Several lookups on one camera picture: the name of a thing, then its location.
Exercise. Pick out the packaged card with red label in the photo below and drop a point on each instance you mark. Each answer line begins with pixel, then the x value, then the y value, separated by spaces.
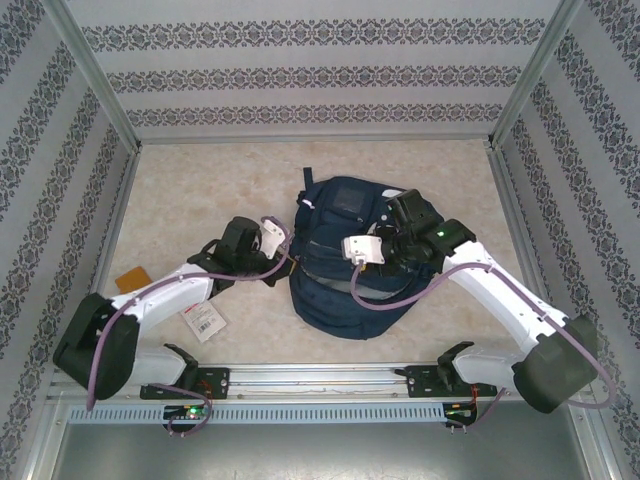
pixel 207 322

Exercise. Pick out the navy blue student backpack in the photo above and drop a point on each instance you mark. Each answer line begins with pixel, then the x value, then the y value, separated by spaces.
pixel 340 310

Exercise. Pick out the orange rectangular block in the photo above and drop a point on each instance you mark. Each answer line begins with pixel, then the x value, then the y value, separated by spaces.
pixel 132 280

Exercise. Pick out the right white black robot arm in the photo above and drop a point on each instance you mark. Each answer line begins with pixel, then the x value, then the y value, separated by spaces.
pixel 500 300

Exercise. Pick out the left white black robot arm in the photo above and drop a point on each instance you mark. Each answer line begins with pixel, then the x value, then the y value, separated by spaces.
pixel 160 295

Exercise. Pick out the left controller board with LED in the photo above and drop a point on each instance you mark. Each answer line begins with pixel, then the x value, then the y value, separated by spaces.
pixel 190 412

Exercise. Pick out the controller board with led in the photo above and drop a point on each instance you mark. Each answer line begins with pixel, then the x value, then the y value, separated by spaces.
pixel 190 412
pixel 460 412

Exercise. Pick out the right controller board with LED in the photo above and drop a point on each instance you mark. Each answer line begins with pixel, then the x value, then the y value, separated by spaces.
pixel 460 412

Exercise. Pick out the grey metal sheet panel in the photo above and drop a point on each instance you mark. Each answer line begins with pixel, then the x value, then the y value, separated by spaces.
pixel 320 452

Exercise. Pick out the right aluminium side rail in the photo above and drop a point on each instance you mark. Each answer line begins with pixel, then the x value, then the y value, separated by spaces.
pixel 501 175

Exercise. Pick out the aluminium side rail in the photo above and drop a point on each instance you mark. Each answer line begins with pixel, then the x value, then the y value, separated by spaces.
pixel 501 175
pixel 121 210

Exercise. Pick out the left aluminium side rail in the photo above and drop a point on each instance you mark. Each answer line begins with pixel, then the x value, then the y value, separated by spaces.
pixel 121 210

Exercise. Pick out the aluminium rear frame rail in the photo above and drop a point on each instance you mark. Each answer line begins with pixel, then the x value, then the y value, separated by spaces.
pixel 315 139

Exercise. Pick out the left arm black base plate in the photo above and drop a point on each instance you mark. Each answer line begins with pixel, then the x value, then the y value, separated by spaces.
pixel 217 382

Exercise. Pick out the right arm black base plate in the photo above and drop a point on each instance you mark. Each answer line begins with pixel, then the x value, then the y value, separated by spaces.
pixel 422 382

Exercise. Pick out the aluminium mounting rail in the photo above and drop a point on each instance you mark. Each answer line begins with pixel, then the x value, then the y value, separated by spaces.
pixel 320 380

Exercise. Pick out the right aluminium corner post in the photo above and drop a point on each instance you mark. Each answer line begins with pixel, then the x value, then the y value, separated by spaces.
pixel 537 70

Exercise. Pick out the aluminium corner post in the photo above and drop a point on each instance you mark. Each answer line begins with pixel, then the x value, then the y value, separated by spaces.
pixel 537 70
pixel 90 70

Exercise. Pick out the left aluminium corner post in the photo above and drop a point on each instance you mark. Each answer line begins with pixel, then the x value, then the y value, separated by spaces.
pixel 90 70

